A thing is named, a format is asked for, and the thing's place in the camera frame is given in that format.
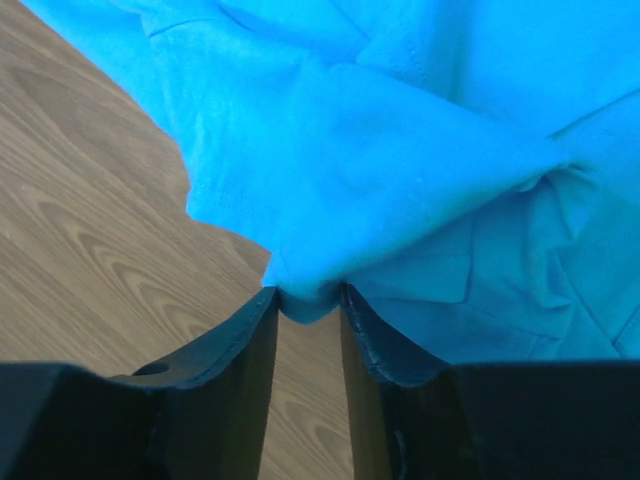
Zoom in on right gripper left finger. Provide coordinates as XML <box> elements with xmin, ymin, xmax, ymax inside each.
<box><xmin>1</xmin><ymin>288</ymin><xmax>279</xmax><ymax>479</ymax></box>

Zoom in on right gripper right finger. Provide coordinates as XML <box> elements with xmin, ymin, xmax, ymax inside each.
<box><xmin>340</xmin><ymin>285</ymin><xmax>639</xmax><ymax>479</ymax></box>

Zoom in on turquoise t shirt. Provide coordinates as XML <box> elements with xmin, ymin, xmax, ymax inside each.
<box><xmin>28</xmin><ymin>1</ymin><xmax>639</xmax><ymax>364</ymax></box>

